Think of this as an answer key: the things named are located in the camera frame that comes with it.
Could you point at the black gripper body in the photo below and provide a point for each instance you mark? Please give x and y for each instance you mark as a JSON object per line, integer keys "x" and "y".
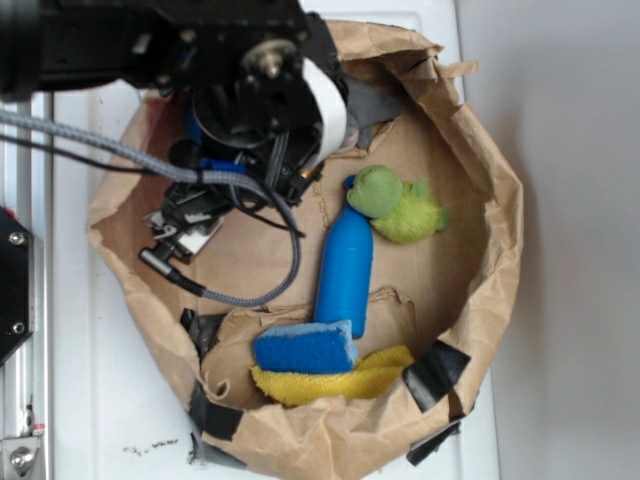
{"x": 276, "y": 123}

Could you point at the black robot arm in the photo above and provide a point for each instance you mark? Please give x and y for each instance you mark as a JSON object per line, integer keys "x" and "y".
{"x": 169, "y": 46}

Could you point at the grey plush mouse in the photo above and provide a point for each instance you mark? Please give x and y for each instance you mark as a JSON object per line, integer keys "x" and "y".
{"x": 366, "y": 107}

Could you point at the green plush toy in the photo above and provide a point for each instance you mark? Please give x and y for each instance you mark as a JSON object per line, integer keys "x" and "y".
{"x": 403, "y": 212}

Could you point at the blue plastic bottle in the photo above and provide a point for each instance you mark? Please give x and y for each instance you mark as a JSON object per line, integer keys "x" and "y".
{"x": 345, "y": 273}

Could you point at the blue sponge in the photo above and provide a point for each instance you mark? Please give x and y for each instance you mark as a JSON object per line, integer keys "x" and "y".
{"x": 307, "y": 348}

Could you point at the brown paper bag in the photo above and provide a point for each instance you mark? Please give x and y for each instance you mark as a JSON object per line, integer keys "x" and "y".
{"x": 448, "y": 299}

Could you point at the yellow cloth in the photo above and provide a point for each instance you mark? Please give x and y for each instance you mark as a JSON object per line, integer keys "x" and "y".
{"x": 371, "y": 377}

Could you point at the aluminium rail with bracket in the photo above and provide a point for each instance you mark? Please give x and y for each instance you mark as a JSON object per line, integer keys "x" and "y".
{"x": 26, "y": 378}

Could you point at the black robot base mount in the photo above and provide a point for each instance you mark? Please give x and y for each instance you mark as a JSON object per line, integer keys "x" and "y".
{"x": 16, "y": 284}

